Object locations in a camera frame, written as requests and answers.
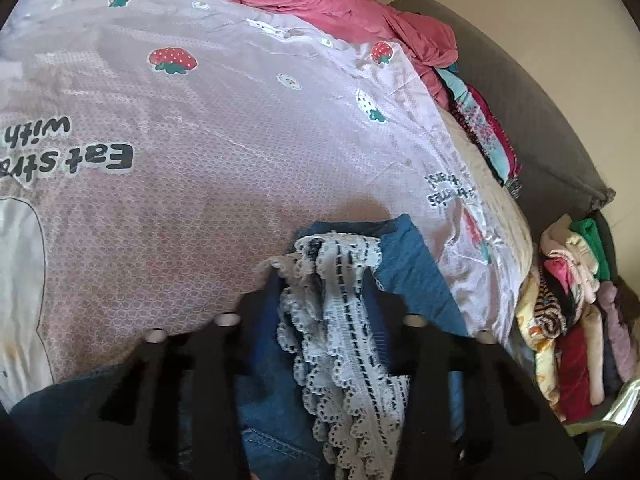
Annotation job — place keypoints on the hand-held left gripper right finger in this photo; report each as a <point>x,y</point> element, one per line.
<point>435,365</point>

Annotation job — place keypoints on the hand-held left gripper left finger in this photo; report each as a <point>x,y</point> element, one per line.
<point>200,360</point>

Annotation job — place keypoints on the blue denim pants lace trim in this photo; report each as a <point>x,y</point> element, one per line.
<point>350,360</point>

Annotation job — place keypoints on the pile of mixed colourful clothes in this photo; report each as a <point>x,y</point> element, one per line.
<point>575,315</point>

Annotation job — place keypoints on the beige bed sheet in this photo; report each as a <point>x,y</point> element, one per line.
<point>495,195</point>

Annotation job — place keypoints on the pink strawberry printed blanket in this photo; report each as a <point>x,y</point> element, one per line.
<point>225,160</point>

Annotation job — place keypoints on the grey padded headboard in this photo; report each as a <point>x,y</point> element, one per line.
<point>505,90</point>

